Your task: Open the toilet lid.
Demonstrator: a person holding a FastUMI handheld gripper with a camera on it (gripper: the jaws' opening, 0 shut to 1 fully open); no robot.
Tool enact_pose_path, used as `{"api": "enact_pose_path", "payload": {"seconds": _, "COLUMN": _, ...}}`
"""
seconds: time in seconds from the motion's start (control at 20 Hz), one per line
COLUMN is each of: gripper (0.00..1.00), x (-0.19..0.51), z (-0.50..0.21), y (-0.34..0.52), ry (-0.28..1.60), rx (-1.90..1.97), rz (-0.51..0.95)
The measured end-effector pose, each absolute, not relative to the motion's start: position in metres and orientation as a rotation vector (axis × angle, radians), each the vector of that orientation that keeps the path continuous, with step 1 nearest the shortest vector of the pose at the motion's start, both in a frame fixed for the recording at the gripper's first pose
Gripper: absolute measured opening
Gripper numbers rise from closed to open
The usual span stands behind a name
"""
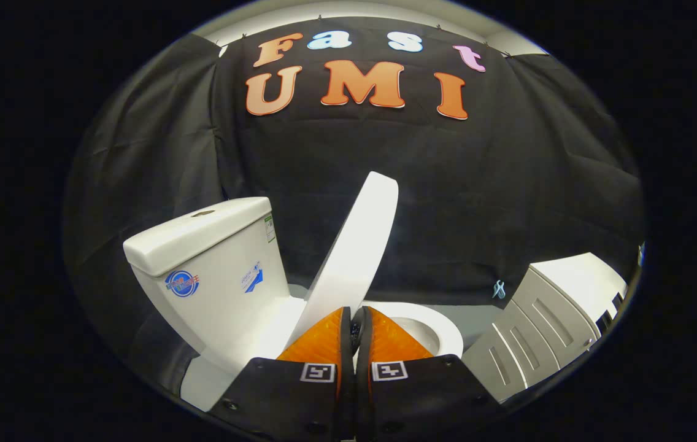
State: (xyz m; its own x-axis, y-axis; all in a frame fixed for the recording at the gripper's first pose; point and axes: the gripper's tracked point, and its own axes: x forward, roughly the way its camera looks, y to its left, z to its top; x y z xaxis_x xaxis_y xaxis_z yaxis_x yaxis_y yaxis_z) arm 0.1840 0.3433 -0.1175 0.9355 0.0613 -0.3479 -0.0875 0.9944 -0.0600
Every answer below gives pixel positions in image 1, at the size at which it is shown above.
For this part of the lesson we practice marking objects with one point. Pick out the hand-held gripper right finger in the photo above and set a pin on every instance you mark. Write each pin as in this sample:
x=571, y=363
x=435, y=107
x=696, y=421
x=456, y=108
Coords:
x=363, y=380

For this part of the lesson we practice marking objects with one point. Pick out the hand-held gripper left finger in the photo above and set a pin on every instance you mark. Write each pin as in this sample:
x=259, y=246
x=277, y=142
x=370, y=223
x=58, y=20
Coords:
x=346, y=380

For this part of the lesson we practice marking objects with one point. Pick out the white toilet lid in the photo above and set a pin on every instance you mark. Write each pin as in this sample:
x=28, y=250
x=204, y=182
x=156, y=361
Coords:
x=361, y=245

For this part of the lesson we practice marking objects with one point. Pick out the white toilet seat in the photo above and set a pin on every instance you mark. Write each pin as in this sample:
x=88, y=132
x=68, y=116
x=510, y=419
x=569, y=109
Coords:
x=443, y=328

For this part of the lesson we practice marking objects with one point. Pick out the white toilet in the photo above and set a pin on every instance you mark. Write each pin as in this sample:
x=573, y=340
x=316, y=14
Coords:
x=213, y=276

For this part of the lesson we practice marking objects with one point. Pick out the light blue clip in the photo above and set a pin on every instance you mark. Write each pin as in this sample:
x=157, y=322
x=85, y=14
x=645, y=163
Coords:
x=499, y=290

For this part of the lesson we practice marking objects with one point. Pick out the black backdrop cloth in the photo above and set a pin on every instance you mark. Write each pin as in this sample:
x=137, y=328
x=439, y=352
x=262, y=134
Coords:
x=477, y=184

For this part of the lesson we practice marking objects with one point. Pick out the white drawer cabinet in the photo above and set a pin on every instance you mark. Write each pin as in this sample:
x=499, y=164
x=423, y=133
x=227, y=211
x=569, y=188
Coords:
x=569, y=276

